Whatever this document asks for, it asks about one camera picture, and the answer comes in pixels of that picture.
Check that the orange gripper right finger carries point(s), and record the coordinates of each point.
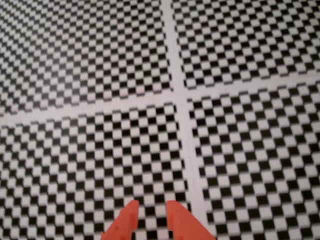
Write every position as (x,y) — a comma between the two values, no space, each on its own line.
(185,225)

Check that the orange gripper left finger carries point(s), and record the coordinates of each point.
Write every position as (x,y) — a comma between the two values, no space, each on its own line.
(125,222)

